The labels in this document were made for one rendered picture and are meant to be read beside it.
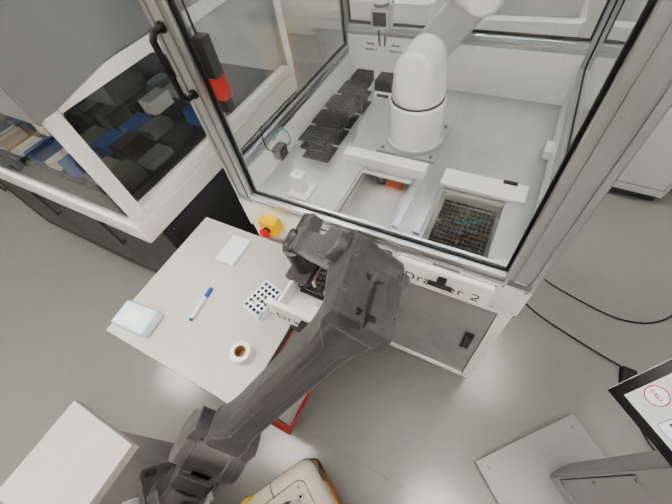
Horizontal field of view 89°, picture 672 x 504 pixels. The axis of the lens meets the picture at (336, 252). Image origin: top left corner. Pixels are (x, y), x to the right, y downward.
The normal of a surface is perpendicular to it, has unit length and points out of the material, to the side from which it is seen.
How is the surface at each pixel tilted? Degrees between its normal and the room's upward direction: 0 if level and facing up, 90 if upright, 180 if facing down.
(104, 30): 90
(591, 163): 90
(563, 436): 5
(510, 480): 3
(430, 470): 0
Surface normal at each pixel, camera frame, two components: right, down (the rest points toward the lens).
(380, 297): 0.53, -0.42
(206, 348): -0.12, -0.57
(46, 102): 0.88, 0.31
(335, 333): -0.05, 0.53
